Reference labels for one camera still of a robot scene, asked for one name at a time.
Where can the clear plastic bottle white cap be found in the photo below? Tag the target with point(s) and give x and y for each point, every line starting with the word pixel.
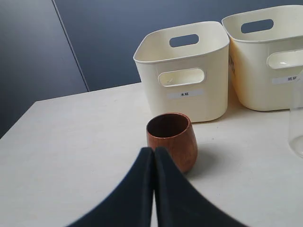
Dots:
pixel 295 135

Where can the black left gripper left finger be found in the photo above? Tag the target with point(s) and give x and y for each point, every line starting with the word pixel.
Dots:
pixel 130 203

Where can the cream bin left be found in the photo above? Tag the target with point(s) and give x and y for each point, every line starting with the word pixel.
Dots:
pixel 184 69

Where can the brown wooden cup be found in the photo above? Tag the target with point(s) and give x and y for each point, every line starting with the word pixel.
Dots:
pixel 174 131

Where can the cream bin middle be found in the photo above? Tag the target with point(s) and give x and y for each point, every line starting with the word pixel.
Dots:
pixel 265 55

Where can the cream bin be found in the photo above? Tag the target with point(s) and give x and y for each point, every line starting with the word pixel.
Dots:
pixel 184 69
pixel 265 55

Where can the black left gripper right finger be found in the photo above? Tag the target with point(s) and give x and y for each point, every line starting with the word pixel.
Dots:
pixel 178 203

